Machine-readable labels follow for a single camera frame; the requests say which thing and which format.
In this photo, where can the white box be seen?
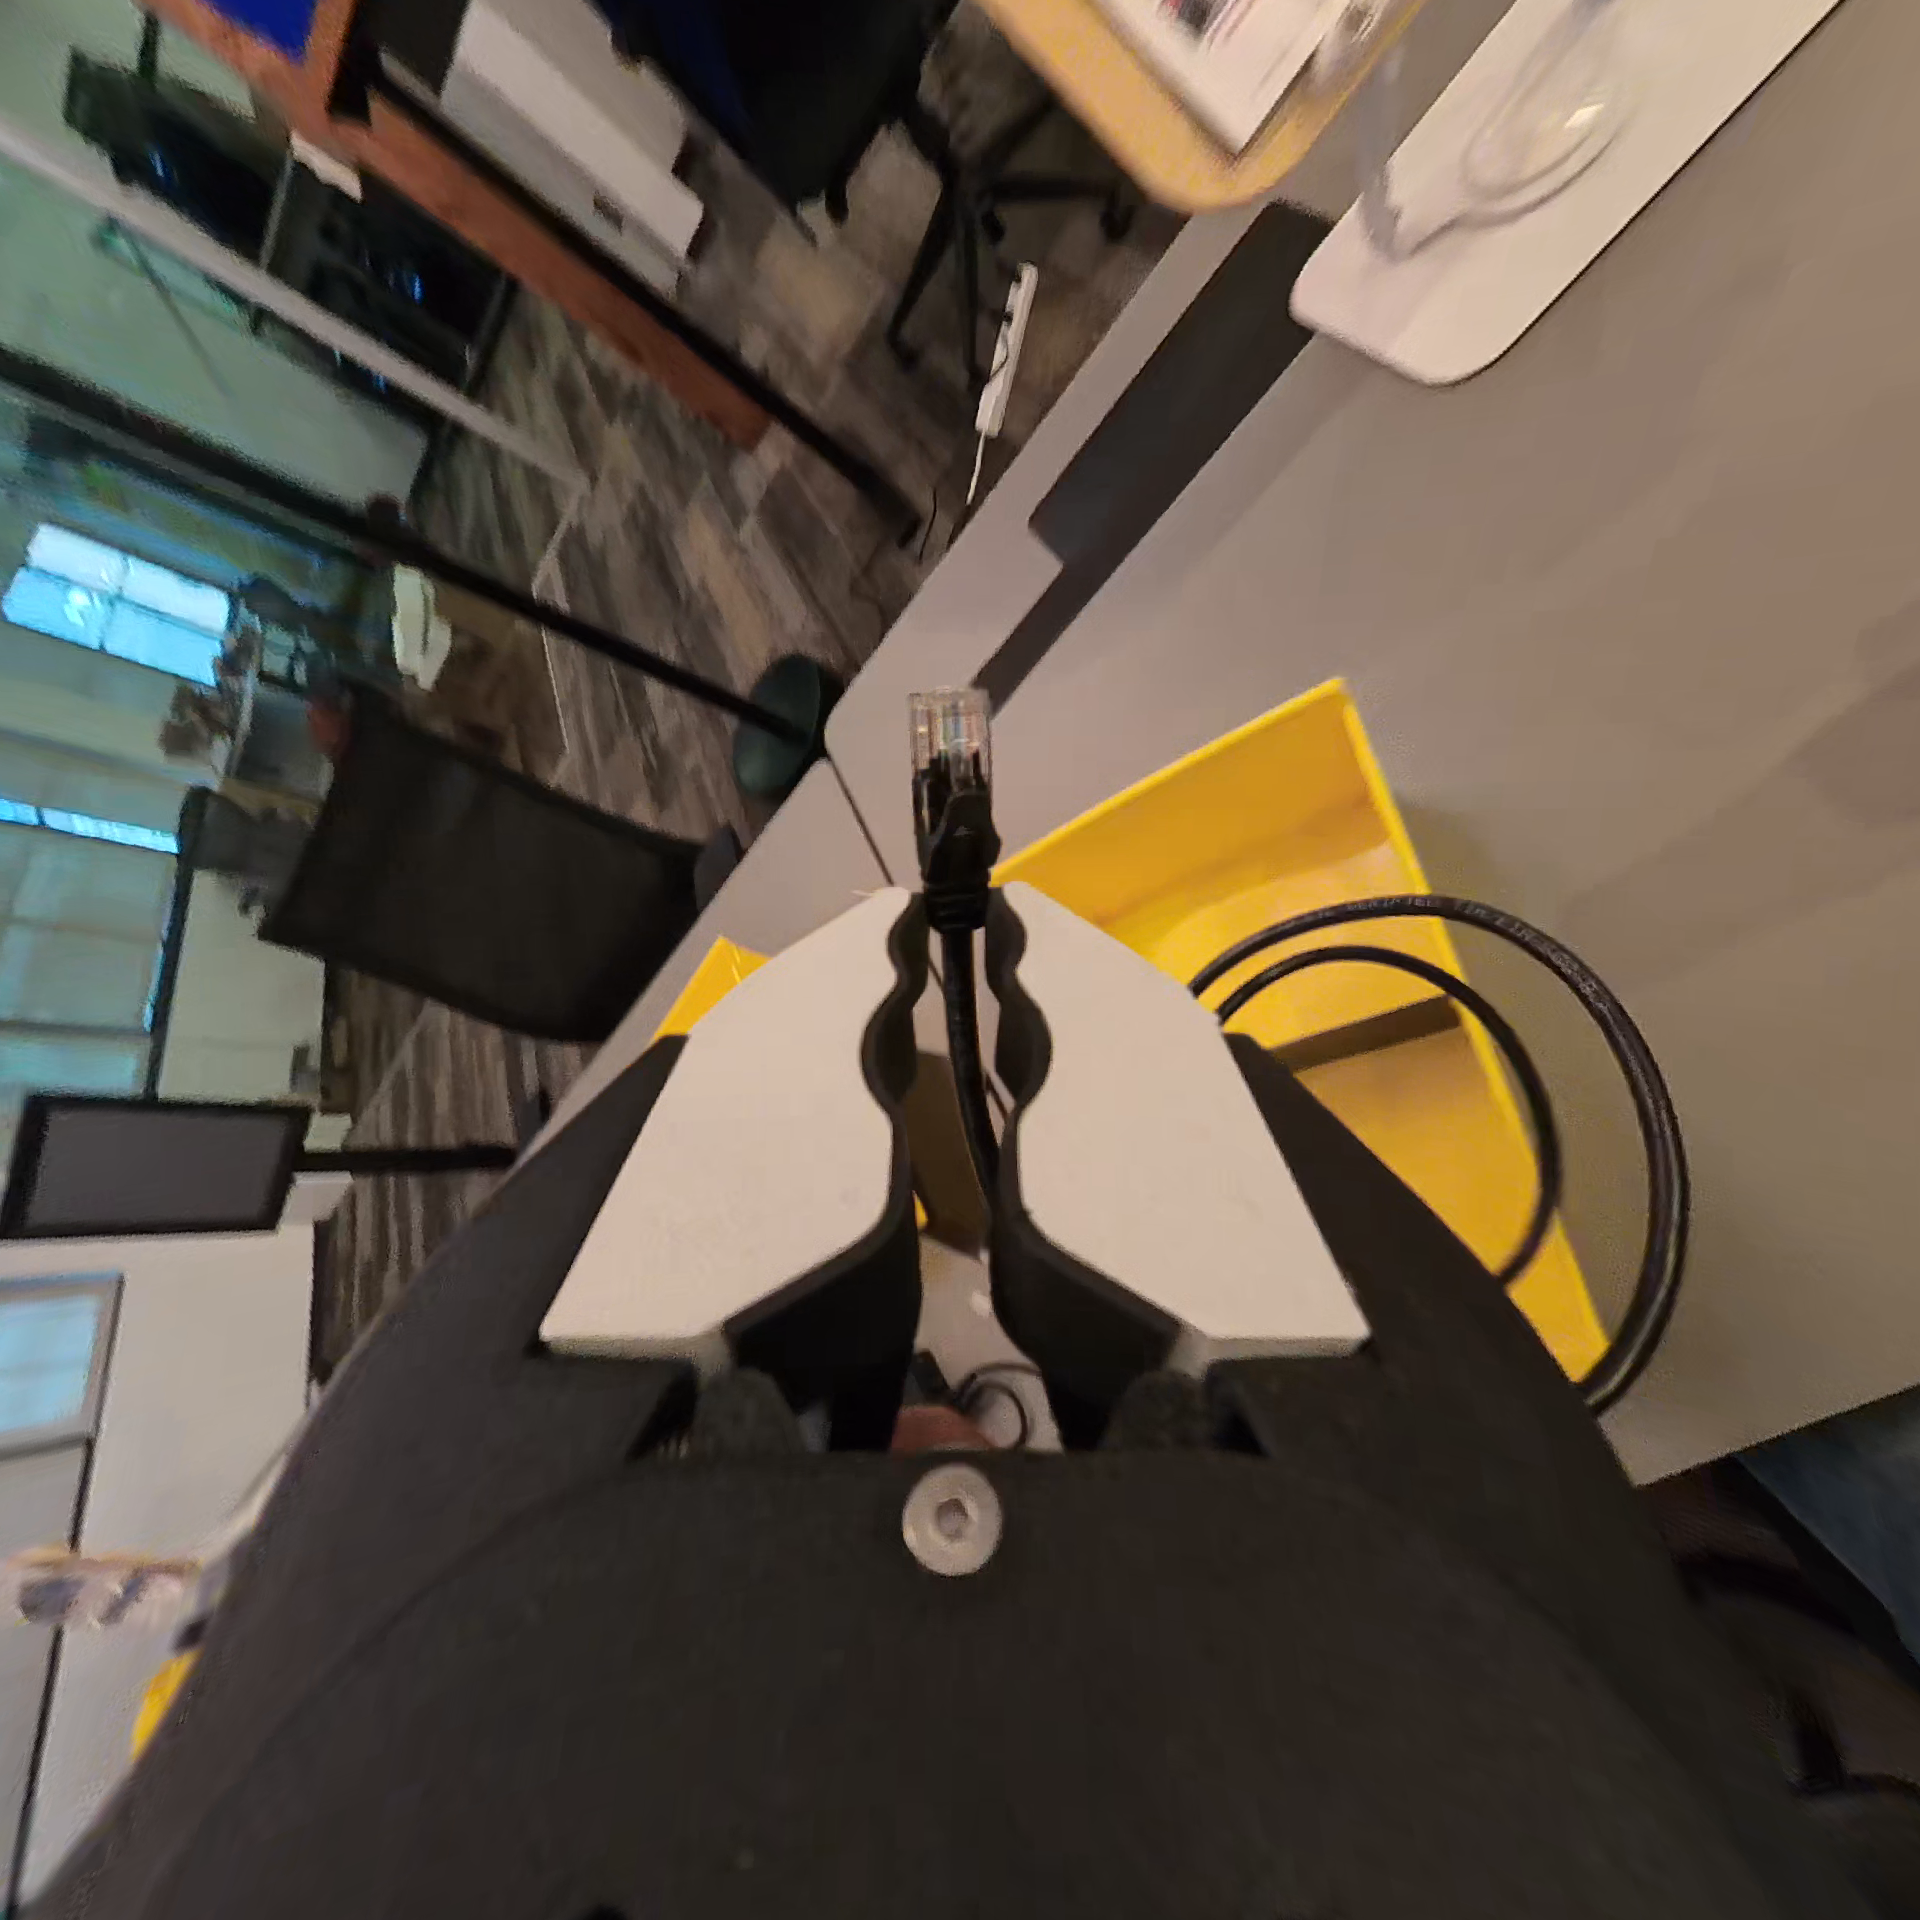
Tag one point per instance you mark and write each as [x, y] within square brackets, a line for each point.
[571, 135]

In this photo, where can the light wooden round table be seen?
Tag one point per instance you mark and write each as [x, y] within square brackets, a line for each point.
[1185, 168]

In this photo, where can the white power strip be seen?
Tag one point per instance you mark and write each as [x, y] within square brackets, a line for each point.
[1009, 354]

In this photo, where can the white table mat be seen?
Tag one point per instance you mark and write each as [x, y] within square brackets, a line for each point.
[1441, 316]

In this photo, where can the yellow plastic bin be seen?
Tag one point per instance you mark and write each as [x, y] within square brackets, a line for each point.
[1277, 810]

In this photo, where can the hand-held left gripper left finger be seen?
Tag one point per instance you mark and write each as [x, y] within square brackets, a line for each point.
[734, 1156]

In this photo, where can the person's leg in jeans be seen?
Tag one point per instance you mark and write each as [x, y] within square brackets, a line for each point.
[1846, 1501]

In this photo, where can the black pole stand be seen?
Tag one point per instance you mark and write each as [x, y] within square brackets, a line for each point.
[787, 720]

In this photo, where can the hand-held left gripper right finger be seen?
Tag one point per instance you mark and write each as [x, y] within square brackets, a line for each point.
[1156, 1171]

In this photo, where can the brown wooden bench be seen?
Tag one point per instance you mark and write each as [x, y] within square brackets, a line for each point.
[524, 226]

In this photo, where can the clear drinking glass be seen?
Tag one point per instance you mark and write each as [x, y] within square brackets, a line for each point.
[1500, 165]

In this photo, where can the flat dark monitor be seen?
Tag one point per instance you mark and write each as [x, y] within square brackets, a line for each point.
[150, 1163]

